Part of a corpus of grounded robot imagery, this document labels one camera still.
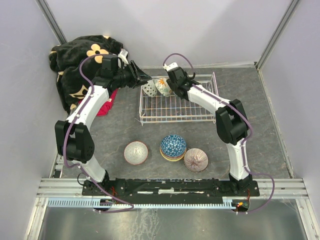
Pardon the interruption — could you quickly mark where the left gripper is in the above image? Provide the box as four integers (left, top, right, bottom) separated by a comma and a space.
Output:
113, 60, 153, 89

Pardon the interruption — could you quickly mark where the red patterned bowl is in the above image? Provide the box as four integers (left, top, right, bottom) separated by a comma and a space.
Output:
141, 79, 158, 98

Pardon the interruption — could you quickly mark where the white wire dish rack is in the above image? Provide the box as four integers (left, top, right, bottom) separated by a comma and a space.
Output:
138, 88, 216, 125

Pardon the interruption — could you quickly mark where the blue triangle patterned bowl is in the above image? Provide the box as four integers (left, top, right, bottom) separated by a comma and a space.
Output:
160, 134, 187, 158

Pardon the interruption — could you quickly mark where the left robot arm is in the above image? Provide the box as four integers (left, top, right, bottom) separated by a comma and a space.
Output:
54, 53, 152, 195

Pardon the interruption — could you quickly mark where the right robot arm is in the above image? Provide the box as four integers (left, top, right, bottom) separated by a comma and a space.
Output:
163, 62, 253, 196

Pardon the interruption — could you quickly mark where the red cloth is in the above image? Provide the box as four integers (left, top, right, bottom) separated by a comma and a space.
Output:
96, 89, 118, 117

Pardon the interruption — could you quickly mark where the grey geometric patterned bowl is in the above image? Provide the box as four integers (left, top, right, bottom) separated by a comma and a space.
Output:
124, 141, 149, 166

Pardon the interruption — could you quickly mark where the multicolour bowl under blue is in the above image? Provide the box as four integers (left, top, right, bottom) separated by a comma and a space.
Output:
160, 149, 187, 162

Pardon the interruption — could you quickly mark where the black floral fleece blanket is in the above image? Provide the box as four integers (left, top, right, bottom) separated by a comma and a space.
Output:
48, 35, 124, 113

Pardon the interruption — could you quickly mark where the purple striped bowl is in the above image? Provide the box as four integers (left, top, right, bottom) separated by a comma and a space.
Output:
183, 148, 209, 173

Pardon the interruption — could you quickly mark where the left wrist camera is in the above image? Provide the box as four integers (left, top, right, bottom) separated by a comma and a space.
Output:
117, 48, 129, 67

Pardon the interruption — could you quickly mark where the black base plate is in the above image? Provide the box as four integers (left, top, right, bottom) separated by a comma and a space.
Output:
81, 177, 261, 205

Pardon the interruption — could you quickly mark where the aluminium frame rail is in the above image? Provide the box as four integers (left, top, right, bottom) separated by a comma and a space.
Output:
36, 178, 308, 210

